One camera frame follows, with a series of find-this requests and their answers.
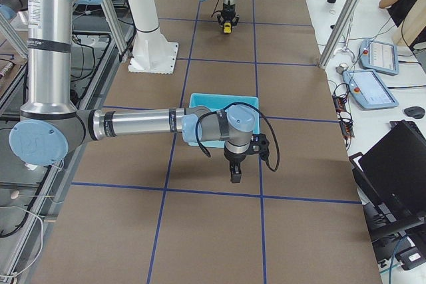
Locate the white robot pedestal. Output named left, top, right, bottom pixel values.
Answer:
left=128, top=0, right=178, bottom=74

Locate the far teach pendant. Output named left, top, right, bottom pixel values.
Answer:
left=359, top=39, right=399, bottom=76

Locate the aluminium frame rail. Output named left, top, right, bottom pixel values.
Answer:
left=318, top=0, right=359, bottom=69

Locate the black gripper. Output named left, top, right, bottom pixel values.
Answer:
left=224, top=148, right=248, bottom=184
left=217, top=3, right=239, bottom=29

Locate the light blue plastic bin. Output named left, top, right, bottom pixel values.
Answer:
left=187, top=92, right=261, bottom=150

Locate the yellow beetle toy car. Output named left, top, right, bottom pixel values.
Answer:
left=222, top=21, right=232, bottom=34

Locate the circuit board with wires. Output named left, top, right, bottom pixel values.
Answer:
left=331, top=82, right=355, bottom=151

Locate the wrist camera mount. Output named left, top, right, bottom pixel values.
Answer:
left=249, top=134, right=270, bottom=162

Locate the near teach pendant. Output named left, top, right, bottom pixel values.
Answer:
left=342, top=69, right=399, bottom=110

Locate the black computer mouse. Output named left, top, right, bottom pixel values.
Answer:
left=403, top=106, right=425, bottom=119

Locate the teach pendant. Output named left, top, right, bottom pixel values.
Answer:
left=359, top=39, right=399, bottom=76
left=342, top=69, right=399, bottom=110

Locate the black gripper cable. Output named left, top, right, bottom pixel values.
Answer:
left=194, top=102, right=281, bottom=172

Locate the black laptop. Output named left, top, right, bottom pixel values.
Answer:
left=347, top=119, right=426, bottom=241

